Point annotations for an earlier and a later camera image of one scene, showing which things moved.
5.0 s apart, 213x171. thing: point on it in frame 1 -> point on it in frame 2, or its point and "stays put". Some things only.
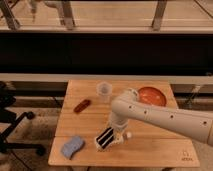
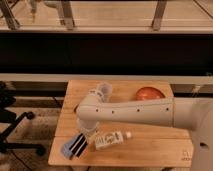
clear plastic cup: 103,90 stays put
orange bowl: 151,95 stays put
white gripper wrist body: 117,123 -> 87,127
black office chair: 7,99 stays put
